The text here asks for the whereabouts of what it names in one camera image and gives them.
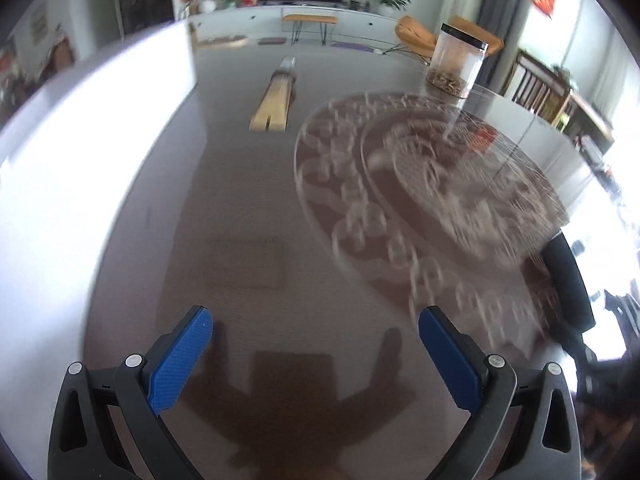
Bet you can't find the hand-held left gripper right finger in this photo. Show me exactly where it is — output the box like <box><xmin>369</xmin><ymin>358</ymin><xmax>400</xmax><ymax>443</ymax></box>
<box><xmin>418</xmin><ymin>306</ymin><xmax>583</xmax><ymax>480</ymax></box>

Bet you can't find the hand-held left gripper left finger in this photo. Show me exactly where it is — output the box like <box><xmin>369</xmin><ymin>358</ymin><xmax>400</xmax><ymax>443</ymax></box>
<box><xmin>47</xmin><ymin>305</ymin><xmax>215</xmax><ymax>480</ymax></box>

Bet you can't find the wooden side table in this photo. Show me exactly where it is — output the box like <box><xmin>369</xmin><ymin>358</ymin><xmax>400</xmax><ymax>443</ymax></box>
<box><xmin>565</xmin><ymin>92</ymin><xmax>618</xmax><ymax>148</ymax></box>

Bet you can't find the dark wooden chair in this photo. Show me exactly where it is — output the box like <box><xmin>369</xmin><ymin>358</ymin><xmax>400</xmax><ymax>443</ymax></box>
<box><xmin>502</xmin><ymin>49</ymin><xmax>573</xmax><ymax>121</ymax></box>

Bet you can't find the long white board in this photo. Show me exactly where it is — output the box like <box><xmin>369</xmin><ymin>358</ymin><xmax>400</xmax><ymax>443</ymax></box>
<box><xmin>0</xmin><ymin>20</ymin><xmax>197</xmax><ymax>461</ymax></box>

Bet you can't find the clear jar with black lid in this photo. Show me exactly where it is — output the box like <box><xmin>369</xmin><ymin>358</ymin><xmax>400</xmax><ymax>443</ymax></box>
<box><xmin>425</xmin><ymin>22</ymin><xmax>488</xmax><ymax>99</ymax></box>

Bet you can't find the long wooden tool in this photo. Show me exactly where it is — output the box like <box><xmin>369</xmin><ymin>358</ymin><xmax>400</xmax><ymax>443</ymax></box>
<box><xmin>249</xmin><ymin>56</ymin><xmax>300</xmax><ymax>133</ymax></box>

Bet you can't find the orange lounge chair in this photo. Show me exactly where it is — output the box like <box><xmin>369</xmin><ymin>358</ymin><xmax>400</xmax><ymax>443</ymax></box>
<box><xmin>395</xmin><ymin>15</ymin><xmax>503</xmax><ymax>66</ymax></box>

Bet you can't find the grey and white curtain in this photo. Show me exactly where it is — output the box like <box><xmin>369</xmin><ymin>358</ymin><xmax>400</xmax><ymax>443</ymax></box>
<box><xmin>440</xmin><ymin>0</ymin><xmax>533</xmax><ymax>91</ymax></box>

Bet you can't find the white television cabinet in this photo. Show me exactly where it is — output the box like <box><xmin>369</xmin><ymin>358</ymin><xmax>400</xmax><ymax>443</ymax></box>
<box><xmin>187</xmin><ymin>4</ymin><xmax>416</xmax><ymax>51</ymax></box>

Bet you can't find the wooden bench with metal legs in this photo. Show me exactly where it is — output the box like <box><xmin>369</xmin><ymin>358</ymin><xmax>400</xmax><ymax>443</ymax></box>
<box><xmin>281</xmin><ymin>12</ymin><xmax>338</xmax><ymax>47</ymax></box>

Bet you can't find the framed wall painting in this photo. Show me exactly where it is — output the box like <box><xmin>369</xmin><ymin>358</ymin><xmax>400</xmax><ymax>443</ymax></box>
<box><xmin>30</xmin><ymin>2</ymin><xmax>51</xmax><ymax>43</ymax></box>

